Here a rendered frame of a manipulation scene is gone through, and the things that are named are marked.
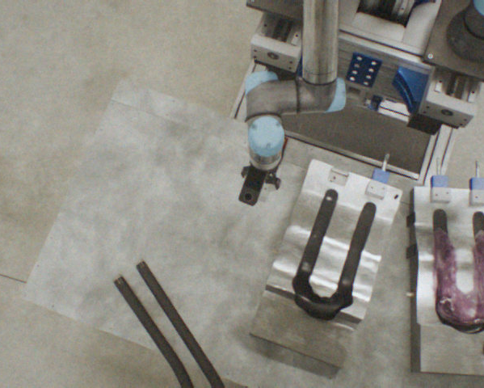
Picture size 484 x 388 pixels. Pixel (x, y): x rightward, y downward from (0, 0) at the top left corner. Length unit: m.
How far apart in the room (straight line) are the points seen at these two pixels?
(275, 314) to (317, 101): 0.60
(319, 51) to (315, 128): 1.20
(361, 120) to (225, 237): 0.98
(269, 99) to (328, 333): 0.66
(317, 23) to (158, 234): 0.80
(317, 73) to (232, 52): 1.54
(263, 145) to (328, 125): 1.22
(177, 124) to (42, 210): 1.02
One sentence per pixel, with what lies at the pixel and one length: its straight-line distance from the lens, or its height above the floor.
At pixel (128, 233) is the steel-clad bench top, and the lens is 1.90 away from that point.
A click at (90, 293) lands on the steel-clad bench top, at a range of 1.89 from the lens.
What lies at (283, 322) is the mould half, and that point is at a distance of 1.77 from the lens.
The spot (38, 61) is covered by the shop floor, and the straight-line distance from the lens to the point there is 3.09.
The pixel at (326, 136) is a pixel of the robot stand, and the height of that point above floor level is 0.21.
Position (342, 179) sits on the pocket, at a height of 0.86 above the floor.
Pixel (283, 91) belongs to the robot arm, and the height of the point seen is 1.28.
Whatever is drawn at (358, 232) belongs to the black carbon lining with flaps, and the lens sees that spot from 1.81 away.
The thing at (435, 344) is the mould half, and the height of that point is 0.91.
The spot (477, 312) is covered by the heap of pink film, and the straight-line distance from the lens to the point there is 1.84.
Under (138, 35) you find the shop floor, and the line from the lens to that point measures 3.04.
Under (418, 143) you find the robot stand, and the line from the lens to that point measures 2.65.
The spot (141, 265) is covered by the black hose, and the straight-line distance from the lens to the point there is 1.84.
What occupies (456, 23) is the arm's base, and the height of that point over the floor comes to 1.09.
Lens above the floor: 2.63
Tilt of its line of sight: 75 degrees down
